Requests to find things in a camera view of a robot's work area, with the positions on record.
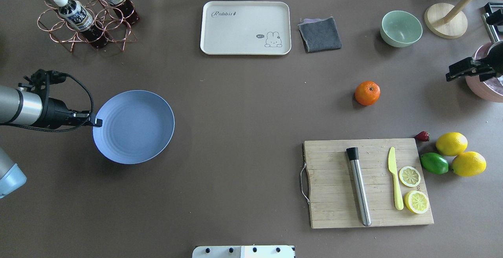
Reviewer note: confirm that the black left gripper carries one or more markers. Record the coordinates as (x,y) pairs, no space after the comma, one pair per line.
(57,112)

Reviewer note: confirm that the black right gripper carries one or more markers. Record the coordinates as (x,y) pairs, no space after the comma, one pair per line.
(468,67)

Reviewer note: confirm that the blue plate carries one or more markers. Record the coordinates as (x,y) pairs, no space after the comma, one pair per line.
(136,126)

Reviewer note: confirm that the orange mandarin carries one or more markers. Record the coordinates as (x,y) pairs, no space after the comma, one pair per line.
(367,93)

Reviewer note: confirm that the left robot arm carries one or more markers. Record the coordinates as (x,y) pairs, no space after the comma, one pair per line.
(10,109)

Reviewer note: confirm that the pink bowl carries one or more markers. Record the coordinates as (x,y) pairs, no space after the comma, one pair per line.
(491,89)

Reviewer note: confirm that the wooden round stand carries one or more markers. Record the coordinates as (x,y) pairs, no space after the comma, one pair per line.
(446,20)

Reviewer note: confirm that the upper yellow lemon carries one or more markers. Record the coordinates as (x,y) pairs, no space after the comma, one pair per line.
(451,144)

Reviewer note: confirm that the yellow lemon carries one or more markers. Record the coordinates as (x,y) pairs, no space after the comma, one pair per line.
(451,144)
(469,163)

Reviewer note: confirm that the red strawberry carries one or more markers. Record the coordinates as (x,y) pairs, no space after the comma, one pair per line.
(423,136)

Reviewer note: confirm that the lower yellow lemon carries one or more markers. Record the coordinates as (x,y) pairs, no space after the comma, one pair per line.
(469,163)

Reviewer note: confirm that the green bowl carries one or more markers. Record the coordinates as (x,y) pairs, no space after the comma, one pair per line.
(400,29)

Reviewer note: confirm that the green lime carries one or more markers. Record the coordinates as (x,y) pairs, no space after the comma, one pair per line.
(434,163)

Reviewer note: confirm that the front tea bottle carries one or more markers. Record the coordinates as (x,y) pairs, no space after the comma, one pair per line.
(82,21)

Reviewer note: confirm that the upper lemon half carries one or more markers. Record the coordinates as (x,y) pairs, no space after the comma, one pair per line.
(409,176)

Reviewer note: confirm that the lemon half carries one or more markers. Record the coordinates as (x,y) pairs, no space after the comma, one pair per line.
(417,202)
(409,176)

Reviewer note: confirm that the lower lemon half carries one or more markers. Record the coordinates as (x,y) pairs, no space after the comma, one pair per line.
(417,202)

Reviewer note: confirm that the steel muddler black tip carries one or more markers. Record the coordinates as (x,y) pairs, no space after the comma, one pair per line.
(353,156)

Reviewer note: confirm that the yellow plastic knife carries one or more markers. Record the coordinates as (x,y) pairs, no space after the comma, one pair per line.
(392,167)

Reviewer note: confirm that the cream rabbit tray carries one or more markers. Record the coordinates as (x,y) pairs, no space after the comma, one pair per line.
(245,28)

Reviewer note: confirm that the grey folded cloth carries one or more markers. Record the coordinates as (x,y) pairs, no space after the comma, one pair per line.
(320,34)

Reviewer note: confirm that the bamboo cutting board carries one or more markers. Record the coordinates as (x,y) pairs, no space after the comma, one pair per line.
(331,191)

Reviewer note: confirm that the white device with knobs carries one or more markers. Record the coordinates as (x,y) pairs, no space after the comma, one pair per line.
(245,251)

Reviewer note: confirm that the copper wire bottle rack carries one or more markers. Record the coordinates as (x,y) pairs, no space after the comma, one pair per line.
(96,23)

